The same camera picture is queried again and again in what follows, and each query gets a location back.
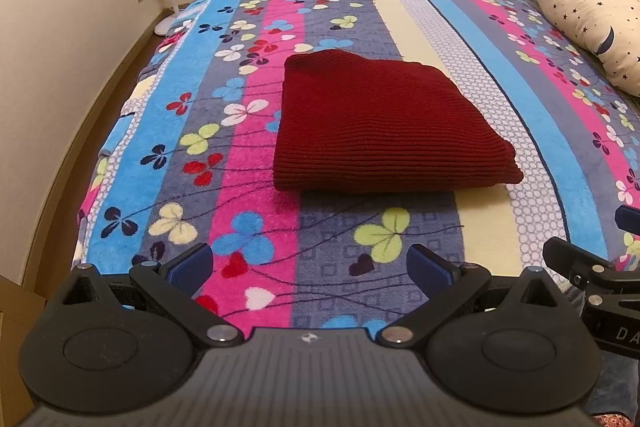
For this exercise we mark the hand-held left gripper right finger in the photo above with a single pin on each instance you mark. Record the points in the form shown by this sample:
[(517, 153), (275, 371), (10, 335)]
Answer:
[(429, 269)]

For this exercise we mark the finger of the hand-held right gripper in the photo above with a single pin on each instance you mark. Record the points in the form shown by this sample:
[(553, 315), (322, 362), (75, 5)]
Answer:
[(630, 219), (575, 259)]

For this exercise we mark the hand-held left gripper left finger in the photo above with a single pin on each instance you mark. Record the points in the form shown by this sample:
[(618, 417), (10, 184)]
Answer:
[(190, 266)]

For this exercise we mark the red knit sweater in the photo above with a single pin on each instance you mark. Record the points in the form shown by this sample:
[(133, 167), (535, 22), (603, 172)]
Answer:
[(380, 122)]

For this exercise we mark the cardboard box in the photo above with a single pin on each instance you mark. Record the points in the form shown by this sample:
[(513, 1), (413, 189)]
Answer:
[(15, 337)]

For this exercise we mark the striped clover print blanket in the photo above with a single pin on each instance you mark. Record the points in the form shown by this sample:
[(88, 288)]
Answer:
[(200, 57)]

